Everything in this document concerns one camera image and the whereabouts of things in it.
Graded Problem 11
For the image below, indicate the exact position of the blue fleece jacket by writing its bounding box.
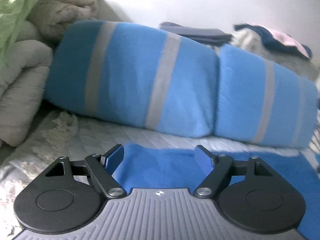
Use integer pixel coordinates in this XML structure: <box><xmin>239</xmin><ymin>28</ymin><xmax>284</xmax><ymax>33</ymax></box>
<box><xmin>113</xmin><ymin>144</ymin><xmax>319</xmax><ymax>239</ymax></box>

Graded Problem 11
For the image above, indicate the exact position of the grey quilted bed cover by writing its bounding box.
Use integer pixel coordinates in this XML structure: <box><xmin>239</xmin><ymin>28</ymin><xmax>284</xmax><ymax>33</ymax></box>
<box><xmin>0</xmin><ymin>26</ymin><xmax>320</xmax><ymax>238</ymax></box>

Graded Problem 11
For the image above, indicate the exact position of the beige fringed throw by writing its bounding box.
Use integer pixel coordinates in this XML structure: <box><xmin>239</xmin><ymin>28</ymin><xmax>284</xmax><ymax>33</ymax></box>
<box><xmin>31</xmin><ymin>111</ymin><xmax>79</xmax><ymax>163</ymax></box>

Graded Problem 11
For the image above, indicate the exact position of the blue grey-striped pillow right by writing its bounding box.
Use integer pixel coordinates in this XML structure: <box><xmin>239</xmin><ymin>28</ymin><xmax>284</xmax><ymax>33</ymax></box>
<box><xmin>214</xmin><ymin>45</ymin><xmax>318</xmax><ymax>148</ymax></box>

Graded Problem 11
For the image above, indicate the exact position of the blue grey-striped pillow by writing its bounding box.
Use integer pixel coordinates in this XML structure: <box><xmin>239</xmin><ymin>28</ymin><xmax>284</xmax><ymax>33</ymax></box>
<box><xmin>44</xmin><ymin>21</ymin><xmax>219</xmax><ymax>138</ymax></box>
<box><xmin>214</xmin><ymin>45</ymin><xmax>318</xmax><ymax>148</ymax></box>

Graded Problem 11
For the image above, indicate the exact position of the blue grey-striped pillow left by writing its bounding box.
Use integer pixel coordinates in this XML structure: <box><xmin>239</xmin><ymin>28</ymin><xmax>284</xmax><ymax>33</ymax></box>
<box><xmin>44</xmin><ymin>21</ymin><xmax>219</xmax><ymax>138</ymax></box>

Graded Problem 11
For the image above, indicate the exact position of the beige folded blanket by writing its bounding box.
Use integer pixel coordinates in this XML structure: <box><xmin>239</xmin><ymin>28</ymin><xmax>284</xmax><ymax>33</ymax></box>
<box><xmin>1</xmin><ymin>0</ymin><xmax>99</xmax><ymax>147</ymax></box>

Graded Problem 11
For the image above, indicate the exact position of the folded grey-blue garment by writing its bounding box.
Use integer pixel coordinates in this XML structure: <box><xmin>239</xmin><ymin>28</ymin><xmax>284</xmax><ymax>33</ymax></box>
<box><xmin>159</xmin><ymin>22</ymin><xmax>233</xmax><ymax>47</ymax></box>

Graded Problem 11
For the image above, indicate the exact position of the folded navy garment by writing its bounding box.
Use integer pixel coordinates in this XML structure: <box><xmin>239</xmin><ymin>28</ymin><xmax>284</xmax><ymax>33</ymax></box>
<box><xmin>234</xmin><ymin>23</ymin><xmax>313</xmax><ymax>60</ymax></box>

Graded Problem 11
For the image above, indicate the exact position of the folded pink garment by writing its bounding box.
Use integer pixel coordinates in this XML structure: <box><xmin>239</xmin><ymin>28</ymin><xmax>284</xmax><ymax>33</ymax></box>
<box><xmin>268</xmin><ymin>29</ymin><xmax>310</xmax><ymax>58</ymax></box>

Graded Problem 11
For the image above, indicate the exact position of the green blanket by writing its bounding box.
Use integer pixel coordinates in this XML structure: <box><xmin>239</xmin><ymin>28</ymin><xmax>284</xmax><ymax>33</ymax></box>
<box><xmin>0</xmin><ymin>0</ymin><xmax>97</xmax><ymax>71</ymax></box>

